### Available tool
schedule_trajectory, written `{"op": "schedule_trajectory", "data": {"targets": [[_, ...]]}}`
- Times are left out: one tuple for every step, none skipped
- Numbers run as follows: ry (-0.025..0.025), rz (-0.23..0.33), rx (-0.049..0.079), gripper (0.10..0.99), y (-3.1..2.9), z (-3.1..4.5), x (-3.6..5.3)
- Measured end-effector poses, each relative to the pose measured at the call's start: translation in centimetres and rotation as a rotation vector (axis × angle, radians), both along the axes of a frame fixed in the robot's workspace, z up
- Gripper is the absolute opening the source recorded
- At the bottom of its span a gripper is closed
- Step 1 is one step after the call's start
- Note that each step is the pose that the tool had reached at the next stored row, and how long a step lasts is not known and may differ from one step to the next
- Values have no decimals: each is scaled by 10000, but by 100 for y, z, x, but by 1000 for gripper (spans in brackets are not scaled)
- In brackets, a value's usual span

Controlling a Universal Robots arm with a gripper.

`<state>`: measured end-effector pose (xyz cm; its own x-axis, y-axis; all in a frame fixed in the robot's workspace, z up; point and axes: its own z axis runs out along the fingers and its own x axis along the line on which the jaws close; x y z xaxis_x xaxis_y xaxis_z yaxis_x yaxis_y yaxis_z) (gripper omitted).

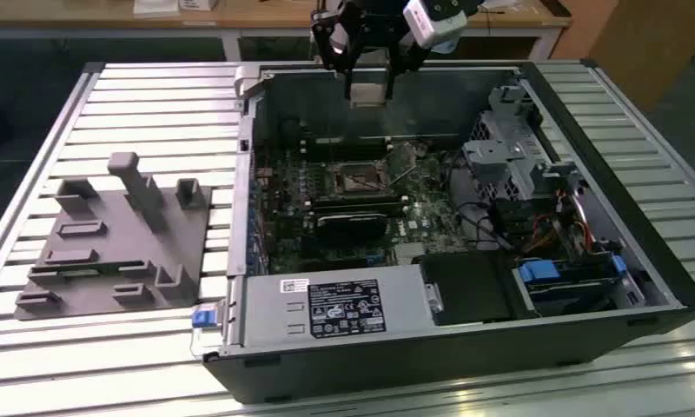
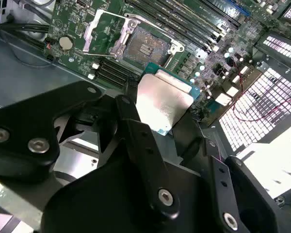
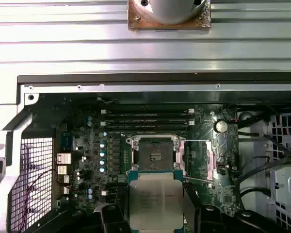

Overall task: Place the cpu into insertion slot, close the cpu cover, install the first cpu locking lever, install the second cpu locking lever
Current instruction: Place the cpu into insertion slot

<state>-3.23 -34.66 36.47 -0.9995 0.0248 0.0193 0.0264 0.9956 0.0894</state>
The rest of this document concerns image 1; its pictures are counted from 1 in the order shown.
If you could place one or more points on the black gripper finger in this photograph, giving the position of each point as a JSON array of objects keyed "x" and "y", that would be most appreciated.
[
  {"x": 353, "y": 48},
  {"x": 408, "y": 56}
]

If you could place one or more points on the silver square CPU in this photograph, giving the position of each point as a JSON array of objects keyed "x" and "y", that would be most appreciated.
[{"x": 367, "y": 93}]

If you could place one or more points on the thin metal locking lever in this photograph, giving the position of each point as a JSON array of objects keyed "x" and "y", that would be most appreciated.
[{"x": 401, "y": 174}]

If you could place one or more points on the black CPU socket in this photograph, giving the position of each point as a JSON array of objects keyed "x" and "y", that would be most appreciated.
[{"x": 356, "y": 178}]

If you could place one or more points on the black drive bay cover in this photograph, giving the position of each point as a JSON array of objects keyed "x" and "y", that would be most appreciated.
[{"x": 475, "y": 286}]

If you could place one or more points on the wooden desk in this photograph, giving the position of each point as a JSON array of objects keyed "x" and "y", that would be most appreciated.
[{"x": 255, "y": 17}]

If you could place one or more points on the grey metal drive cage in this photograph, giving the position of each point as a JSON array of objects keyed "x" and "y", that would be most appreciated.
[{"x": 515, "y": 126}]

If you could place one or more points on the white cardboard box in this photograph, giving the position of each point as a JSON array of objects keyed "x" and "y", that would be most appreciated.
[{"x": 156, "y": 8}]

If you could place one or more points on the green motherboard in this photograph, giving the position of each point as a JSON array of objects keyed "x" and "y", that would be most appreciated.
[{"x": 428, "y": 217}]

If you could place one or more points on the black graphics card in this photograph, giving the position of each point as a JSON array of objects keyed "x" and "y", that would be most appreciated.
[{"x": 349, "y": 226}]

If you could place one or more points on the wooden cabinet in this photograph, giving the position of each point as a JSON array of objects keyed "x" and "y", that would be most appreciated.
[{"x": 643, "y": 52}]

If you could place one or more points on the silver chipset heat sink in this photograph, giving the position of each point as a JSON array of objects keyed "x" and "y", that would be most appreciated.
[{"x": 409, "y": 251}]

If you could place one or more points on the hard disk in blue carrier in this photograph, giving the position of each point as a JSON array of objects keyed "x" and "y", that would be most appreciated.
[{"x": 535, "y": 271}]

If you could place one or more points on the grey parts rack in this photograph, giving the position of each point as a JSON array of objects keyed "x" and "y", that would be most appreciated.
[{"x": 121, "y": 243}]

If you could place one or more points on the blue plastic latch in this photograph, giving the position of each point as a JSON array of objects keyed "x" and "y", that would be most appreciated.
[{"x": 618, "y": 267}]

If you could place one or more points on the grey power supply unit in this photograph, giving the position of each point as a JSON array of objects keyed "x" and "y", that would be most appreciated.
[{"x": 265, "y": 313}]

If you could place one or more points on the blue plastic clip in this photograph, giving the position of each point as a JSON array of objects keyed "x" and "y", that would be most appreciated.
[{"x": 204, "y": 318}]

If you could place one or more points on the green RAM stick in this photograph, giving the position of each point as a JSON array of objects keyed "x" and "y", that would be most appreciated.
[{"x": 92, "y": 270}]

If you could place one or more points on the black PC case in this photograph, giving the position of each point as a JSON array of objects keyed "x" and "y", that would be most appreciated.
[{"x": 381, "y": 369}]

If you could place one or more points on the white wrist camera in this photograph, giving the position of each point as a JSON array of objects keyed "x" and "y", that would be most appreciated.
[{"x": 434, "y": 19}]

